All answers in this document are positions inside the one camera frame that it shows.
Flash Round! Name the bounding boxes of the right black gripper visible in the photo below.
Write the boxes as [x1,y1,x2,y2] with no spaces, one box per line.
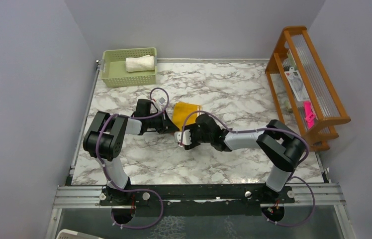
[182,124,212,149]

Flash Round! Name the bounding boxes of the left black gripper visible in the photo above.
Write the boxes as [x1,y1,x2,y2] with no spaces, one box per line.
[145,110,179,134]

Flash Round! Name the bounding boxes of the yellow bear towel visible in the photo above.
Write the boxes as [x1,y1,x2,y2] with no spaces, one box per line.
[172,102,202,131]

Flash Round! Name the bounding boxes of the white towel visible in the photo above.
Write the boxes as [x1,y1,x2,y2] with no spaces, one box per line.
[125,55,155,73]

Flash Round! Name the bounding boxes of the green plastic basket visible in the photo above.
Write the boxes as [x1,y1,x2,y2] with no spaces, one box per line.
[99,47,157,88]

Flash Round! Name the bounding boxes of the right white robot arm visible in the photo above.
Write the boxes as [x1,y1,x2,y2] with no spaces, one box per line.
[174,114,309,203]

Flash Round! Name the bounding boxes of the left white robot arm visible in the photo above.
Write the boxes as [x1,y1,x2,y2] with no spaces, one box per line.
[83,98,179,205]

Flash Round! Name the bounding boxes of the white paper package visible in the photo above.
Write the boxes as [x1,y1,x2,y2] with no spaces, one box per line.
[285,67,310,102]

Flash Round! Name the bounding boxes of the wooden rack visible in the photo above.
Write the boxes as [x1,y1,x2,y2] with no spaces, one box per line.
[265,26,351,152]

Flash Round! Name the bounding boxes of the pink clip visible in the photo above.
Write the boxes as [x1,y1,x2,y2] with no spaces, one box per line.
[304,101,316,128]

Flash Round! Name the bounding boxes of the white tray corner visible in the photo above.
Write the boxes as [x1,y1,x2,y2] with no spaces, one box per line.
[56,229,102,239]

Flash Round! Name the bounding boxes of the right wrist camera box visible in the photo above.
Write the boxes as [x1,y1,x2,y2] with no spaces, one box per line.
[174,130,191,147]

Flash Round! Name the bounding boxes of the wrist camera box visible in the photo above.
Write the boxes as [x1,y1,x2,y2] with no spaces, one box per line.
[154,98,167,111]
[174,130,191,147]

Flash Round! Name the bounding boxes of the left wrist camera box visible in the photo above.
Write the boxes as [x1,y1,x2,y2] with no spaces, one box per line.
[154,98,167,111]

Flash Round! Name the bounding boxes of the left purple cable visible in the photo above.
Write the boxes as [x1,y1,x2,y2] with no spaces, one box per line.
[95,87,170,231]

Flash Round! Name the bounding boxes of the purple cable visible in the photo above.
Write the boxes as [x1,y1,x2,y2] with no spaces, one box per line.
[180,111,316,228]
[95,87,170,231]

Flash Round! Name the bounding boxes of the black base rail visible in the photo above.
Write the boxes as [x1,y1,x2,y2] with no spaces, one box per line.
[99,183,295,217]

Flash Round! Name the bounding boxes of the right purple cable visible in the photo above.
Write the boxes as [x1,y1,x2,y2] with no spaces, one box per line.
[180,111,316,228]

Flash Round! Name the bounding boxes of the aluminium frame rail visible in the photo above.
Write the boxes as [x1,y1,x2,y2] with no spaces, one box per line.
[52,183,347,209]

